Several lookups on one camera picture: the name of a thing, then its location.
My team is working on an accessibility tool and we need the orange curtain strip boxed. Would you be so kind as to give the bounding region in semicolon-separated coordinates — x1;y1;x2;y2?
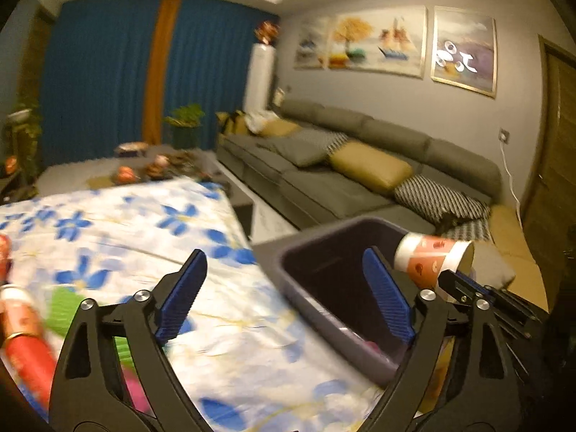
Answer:
141;0;181;145

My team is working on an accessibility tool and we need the far mustard cushion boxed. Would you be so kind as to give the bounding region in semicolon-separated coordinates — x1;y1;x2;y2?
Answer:
259;118;301;138

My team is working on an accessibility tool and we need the green plastic item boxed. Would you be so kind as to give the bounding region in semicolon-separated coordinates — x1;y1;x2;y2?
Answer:
44;287;136;370

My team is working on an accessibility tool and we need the right framed painting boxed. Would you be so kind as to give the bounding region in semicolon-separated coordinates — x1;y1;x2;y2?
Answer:
431;6;498;99

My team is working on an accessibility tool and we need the grey sectional sofa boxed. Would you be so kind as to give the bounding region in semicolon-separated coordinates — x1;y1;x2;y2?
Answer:
217;99;549;308

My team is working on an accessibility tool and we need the dark coffee table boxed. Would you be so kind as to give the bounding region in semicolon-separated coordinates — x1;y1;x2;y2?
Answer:
87;143;254;237

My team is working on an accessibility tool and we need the white charging cable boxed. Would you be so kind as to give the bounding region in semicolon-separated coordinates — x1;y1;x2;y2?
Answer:
499;139;523;228

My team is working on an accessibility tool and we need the grey cushion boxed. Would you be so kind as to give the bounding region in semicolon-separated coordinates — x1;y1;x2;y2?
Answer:
258;138;328;168

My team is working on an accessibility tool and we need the sailboat tree painting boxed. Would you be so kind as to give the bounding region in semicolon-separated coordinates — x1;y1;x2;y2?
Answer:
326;6;428;78

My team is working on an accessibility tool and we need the orange apple paper cup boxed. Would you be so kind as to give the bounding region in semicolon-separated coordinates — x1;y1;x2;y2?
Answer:
393;232;474;290

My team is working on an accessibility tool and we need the pink mesh bath pouf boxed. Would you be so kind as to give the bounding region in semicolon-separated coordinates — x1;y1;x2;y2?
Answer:
122;367;151;414

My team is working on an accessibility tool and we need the plant on wooden stand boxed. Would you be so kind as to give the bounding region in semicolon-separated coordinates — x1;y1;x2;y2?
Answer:
3;99;43;185

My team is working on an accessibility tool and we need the mustard cushion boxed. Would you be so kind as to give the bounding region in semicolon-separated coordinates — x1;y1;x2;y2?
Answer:
329;140;414;196
259;118;301;138

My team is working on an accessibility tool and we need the left landscape painting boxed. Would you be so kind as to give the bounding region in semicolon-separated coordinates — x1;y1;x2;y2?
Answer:
294;16;333;69

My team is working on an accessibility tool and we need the grey plastic trash bin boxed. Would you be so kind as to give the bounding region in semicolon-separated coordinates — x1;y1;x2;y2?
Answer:
273;215;444;387

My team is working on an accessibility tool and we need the green potted plant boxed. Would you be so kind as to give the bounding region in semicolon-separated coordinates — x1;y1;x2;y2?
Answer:
164;103;205;149

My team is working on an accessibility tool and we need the black white patterned cushion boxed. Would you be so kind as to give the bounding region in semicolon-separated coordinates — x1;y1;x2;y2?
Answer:
393;175;490;224

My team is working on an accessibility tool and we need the white standing air conditioner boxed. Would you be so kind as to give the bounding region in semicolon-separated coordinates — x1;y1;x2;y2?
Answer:
243;43;276;112

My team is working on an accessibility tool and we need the red flower decoration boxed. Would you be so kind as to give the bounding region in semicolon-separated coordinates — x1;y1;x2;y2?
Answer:
254;21;280;46

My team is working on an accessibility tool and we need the blue floral tablecloth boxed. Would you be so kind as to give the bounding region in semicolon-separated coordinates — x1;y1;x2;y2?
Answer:
1;179;382;431

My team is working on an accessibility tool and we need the blue window curtain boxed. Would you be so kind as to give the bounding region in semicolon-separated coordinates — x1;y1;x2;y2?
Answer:
40;0;279;166

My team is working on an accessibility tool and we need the near mustard cushion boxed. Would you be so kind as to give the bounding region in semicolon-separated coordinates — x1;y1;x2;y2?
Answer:
329;140;414;196

